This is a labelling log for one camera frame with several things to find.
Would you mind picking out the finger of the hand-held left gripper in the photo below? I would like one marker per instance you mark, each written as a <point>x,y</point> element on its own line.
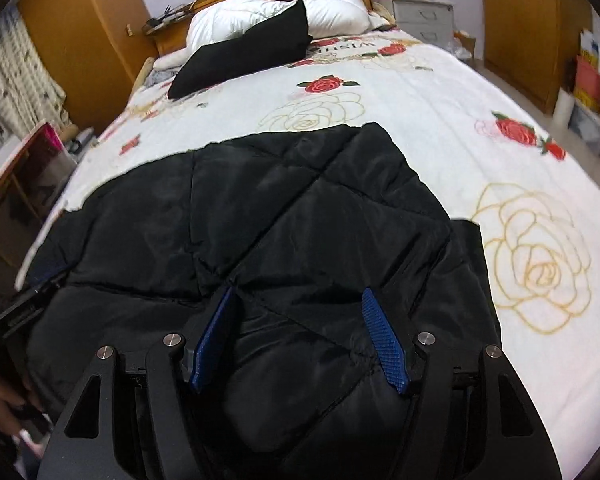
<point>42,287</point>

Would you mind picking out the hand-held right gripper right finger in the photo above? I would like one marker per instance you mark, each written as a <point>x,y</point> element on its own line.
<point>386,342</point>

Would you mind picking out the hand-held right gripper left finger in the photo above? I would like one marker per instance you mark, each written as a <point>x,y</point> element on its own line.
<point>212,337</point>

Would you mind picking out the black quilted jacket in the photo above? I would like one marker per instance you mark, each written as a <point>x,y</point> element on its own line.
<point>280,220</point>

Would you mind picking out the person's left hand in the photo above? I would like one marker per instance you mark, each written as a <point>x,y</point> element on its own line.
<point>0,405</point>

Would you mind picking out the wooden side desk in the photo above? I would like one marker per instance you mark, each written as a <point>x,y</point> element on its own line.
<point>25,185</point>

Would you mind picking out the patterned white curtain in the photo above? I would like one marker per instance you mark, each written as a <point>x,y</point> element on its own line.
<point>20,75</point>

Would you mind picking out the floral white bed sheet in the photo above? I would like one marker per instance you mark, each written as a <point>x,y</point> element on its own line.
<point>430,110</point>

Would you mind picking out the wooden wardrobe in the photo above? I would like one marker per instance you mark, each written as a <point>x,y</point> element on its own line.
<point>525,25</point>
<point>90,35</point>

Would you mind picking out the folded black cloth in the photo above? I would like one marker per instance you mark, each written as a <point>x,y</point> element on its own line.
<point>250,52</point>

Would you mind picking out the white pillow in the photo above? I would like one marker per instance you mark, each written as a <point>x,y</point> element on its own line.
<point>240,20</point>

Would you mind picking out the stack of boxes and books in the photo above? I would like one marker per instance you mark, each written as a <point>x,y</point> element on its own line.
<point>592,95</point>

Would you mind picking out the grey drawer nightstand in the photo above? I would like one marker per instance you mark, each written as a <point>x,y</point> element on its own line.
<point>425,20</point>

